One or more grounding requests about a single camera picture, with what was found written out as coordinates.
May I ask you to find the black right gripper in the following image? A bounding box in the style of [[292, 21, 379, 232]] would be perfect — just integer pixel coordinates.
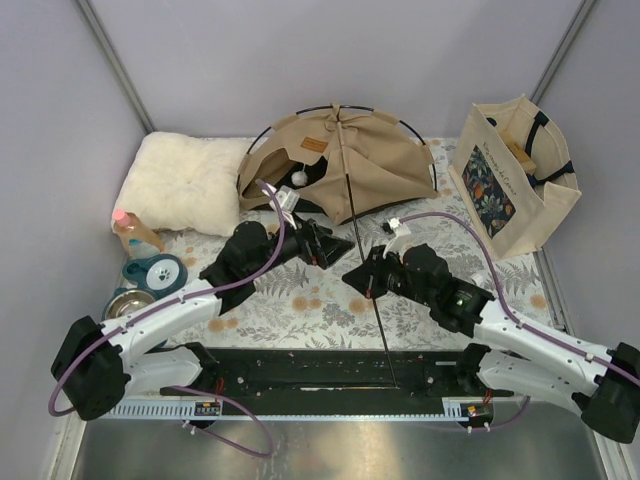
[[342, 245, 435, 308]]

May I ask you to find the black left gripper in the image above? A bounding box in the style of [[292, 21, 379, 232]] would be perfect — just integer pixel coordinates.
[[248, 210, 354, 281]]

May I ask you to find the beige fabric pet tent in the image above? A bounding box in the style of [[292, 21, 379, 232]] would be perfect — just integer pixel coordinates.
[[236, 104, 438, 225]]

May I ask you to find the black tent pole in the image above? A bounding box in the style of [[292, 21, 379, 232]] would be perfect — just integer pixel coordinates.
[[332, 102, 400, 389], [237, 104, 438, 201]]

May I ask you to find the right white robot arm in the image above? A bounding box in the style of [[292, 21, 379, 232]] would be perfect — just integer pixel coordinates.
[[342, 245, 639, 444]]

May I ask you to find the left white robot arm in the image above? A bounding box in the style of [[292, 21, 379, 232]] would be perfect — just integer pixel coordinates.
[[48, 219, 354, 421]]

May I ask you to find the teal double pet bowl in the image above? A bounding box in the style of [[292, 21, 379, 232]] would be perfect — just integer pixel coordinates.
[[102, 254, 188, 321]]

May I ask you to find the white fluffy cushion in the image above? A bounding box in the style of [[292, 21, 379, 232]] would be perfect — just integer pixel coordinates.
[[114, 132, 251, 237]]

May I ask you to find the pink capped plastic bottle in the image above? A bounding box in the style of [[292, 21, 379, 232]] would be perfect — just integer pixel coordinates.
[[112, 209, 164, 259]]

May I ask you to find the cream floral tote bag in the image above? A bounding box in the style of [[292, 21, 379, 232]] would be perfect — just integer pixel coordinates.
[[449, 96, 581, 260]]

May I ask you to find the wooden block in bag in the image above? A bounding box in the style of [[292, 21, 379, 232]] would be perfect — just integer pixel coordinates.
[[499, 130, 536, 175]]

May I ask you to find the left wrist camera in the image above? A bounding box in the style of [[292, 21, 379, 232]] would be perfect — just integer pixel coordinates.
[[275, 186, 300, 223]]

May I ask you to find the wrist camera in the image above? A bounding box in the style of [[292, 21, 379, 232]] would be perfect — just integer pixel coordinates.
[[275, 186, 300, 223], [383, 218, 412, 258]]

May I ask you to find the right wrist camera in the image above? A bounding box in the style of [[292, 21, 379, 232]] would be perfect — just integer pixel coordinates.
[[383, 218, 412, 258]]

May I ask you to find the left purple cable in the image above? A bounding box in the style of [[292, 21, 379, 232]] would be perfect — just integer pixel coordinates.
[[48, 179, 296, 459]]

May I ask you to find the purple cable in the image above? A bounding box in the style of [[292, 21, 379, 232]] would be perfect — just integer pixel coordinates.
[[48, 179, 296, 459], [399, 211, 640, 434]]

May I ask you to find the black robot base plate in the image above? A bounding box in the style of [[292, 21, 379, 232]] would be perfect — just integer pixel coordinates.
[[188, 343, 487, 409]]

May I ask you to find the white slotted cable duct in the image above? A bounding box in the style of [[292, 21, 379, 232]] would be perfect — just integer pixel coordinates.
[[103, 390, 470, 422]]

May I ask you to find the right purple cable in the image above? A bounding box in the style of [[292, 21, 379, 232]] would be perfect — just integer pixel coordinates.
[[399, 211, 640, 434]]

